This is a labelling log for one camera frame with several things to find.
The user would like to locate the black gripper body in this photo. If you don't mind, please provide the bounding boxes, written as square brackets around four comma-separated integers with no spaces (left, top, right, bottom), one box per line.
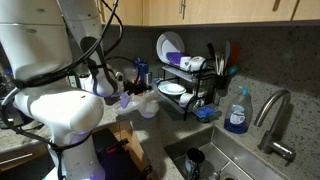
[122,79,143,97]

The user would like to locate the clear plastic bowl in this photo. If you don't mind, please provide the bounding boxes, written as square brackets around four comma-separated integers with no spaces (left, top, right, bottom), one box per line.
[131,90,160,106]

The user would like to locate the white ceramic bowl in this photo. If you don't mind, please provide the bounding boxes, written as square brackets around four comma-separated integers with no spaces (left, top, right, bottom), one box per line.
[138,101,160,119]

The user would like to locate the purple plastic bowl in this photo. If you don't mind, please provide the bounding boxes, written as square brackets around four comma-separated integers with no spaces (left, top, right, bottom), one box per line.
[165,51,188,66]

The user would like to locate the steel tumbler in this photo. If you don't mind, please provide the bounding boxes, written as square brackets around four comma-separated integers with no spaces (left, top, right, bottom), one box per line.
[144,71,154,88]

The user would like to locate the orange plastic bag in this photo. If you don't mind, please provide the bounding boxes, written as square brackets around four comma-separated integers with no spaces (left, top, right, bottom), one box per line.
[128,68,142,85]

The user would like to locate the blue water jug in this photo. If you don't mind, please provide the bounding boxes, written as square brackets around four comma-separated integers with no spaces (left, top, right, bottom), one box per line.
[133,57,150,84]

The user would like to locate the round white dinner plate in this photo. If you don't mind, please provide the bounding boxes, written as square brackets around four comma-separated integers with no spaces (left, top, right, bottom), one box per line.
[157,81,188,97]

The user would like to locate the large white platter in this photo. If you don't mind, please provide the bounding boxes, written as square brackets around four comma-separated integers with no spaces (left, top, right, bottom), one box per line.
[155,31,185,64]

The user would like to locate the white mug with red print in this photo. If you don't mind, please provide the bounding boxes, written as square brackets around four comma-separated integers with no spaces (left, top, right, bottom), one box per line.
[188,55,207,73]

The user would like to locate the blue sponge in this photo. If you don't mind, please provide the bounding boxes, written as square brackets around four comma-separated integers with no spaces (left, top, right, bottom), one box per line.
[193,103,223,124]

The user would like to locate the black kitchen utensil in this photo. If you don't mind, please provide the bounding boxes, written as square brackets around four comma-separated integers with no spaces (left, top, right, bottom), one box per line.
[206,42,217,63]

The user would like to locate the utensil holder caddy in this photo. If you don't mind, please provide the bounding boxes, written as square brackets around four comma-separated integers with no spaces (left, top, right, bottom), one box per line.
[214,73,232,98]

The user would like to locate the light wooden utensils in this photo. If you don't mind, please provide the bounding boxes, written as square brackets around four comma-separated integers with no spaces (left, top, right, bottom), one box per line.
[214,51,225,76]

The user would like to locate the black mug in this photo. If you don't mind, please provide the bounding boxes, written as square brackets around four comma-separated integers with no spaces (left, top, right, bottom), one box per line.
[184,147,206,180]

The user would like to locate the blue spatula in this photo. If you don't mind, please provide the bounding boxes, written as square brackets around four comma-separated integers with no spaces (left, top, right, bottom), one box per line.
[223,40,231,68]

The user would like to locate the small blue utensil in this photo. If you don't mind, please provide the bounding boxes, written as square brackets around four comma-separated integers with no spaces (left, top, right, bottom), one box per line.
[228,64,240,77]

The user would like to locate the red spatula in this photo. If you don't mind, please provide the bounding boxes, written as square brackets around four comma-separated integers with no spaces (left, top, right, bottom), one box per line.
[228,42,242,68]

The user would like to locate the blue dish soap bottle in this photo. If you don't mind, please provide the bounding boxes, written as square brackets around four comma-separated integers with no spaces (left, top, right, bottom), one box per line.
[223,85,253,135]

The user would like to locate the metal spoon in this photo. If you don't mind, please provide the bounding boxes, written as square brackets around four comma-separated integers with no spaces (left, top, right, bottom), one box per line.
[212,161,232,180]

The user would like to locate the steel kitchen sink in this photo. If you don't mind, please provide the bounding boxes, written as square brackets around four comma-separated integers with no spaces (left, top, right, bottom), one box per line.
[163,125,291,180]

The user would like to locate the black kitchen appliance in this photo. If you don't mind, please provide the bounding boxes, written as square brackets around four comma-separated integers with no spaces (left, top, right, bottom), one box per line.
[0,66,31,130]

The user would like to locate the steel kitchen faucet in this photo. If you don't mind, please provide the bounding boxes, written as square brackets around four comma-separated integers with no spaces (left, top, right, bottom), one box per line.
[253,88,297,163]

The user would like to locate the wooden base cabinet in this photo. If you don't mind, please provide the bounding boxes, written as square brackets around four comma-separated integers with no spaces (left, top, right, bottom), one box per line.
[0,119,151,180]

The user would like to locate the white carafe with black handle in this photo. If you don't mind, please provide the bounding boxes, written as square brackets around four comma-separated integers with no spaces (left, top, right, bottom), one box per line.
[78,72,93,93]

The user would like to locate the black wire dish rack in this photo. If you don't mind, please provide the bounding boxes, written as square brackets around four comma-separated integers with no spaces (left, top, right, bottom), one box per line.
[156,59,218,122]

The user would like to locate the metal cabinet door handle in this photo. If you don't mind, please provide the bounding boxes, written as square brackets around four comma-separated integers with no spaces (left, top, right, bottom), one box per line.
[178,0,187,15]

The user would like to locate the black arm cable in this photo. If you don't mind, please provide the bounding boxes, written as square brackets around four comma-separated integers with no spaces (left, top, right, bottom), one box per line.
[0,0,141,180]

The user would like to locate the wooden wall cabinet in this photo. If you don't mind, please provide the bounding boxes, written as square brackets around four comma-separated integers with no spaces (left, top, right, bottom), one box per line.
[96,0,320,27]

